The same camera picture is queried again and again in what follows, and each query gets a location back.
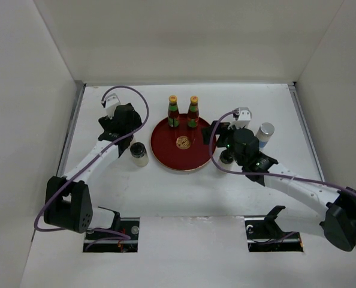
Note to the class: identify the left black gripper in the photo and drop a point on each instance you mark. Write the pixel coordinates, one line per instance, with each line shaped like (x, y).
(106, 122)

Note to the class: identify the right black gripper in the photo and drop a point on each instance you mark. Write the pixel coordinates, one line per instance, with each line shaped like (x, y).
(207, 132)

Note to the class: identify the green label sauce bottle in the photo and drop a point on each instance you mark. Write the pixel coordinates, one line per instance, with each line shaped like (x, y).
(193, 112)
(173, 112)

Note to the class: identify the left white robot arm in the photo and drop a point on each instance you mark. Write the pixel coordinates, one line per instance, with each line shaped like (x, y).
(68, 202)

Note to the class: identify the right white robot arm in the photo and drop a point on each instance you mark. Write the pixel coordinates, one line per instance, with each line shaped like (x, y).
(335, 204)

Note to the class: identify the black cap spice jar front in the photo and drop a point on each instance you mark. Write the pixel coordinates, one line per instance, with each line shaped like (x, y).
(225, 159)

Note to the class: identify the black cap glass shaker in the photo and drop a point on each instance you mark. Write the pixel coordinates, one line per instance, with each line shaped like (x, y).
(139, 154)

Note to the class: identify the red round tray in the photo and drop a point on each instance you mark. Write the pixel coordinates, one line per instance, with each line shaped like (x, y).
(180, 148)

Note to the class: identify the silver lid jar far right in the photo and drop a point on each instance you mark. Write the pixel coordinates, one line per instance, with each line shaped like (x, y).
(264, 133)

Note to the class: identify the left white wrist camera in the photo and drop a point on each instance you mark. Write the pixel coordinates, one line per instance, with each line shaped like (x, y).
(110, 104)

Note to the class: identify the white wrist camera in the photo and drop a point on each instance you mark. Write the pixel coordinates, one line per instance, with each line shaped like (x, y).
(242, 114)
(110, 104)

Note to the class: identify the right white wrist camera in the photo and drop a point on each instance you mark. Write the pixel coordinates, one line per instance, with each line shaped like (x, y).
(242, 114)

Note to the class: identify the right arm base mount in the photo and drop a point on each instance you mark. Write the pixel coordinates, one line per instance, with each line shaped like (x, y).
(265, 236)

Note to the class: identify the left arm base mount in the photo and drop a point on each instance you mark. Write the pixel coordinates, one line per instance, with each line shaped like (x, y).
(111, 233)

